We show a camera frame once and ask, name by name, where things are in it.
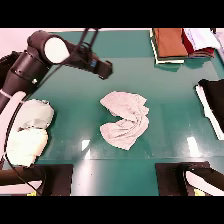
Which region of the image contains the pale green garment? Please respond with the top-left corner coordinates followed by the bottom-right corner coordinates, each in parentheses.
top-left (17, 98), bottom-right (55, 132)

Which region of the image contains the brown garment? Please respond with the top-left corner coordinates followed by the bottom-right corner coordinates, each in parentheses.
top-left (152, 28), bottom-right (190, 60)

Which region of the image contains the black cable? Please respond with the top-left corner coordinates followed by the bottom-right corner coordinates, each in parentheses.
top-left (1, 99), bottom-right (44, 197)

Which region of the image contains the red garment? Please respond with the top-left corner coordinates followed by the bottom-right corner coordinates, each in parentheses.
top-left (181, 30), bottom-right (216, 60)

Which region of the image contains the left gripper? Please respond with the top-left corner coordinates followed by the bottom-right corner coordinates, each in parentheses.
top-left (83, 55), bottom-right (114, 81)

